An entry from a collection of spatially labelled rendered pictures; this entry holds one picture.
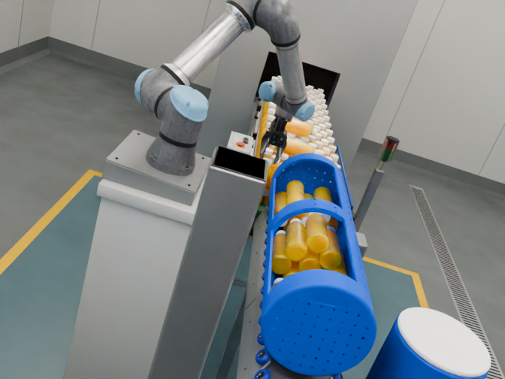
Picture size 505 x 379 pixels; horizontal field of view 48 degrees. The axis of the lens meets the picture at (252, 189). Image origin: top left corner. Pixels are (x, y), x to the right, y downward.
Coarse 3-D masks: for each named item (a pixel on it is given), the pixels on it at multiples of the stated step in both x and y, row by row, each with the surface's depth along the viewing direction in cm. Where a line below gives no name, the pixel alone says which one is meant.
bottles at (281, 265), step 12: (276, 204) 204; (300, 216) 199; (336, 228) 200; (276, 240) 179; (276, 252) 172; (312, 252) 173; (276, 264) 171; (288, 264) 170; (300, 264) 170; (312, 264) 170
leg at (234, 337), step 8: (240, 304) 239; (240, 312) 238; (240, 320) 240; (232, 328) 243; (240, 328) 241; (232, 336) 243; (240, 336) 243; (232, 344) 245; (224, 352) 248; (232, 352) 247; (224, 360) 249; (232, 360) 249; (224, 368) 251; (216, 376) 253; (224, 376) 253
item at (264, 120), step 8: (264, 104) 333; (320, 104) 348; (264, 112) 309; (264, 120) 297; (264, 128) 286; (328, 128) 304; (296, 136) 275; (304, 136) 282; (328, 136) 293; (328, 144) 282; (256, 152) 268
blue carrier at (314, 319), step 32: (288, 160) 210; (320, 160) 206; (352, 224) 175; (352, 256) 150; (288, 288) 135; (320, 288) 133; (352, 288) 135; (288, 320) 137; (320, 320) 137; (352, 320) 136; (288, 352) 141; (320, 352) 141; (352, 352) 140
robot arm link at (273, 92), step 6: (264, 84) 205; (270, 84) 204; (276, 84) 206; (282, 84) 208; (264, 90) 206; (270, 90) 204; (276, 90) 205; (282, 90) 204; (264, 96) 206; (270, 96) 204; (276, 96) 204; (282, 96) 203; (276, 102) 205
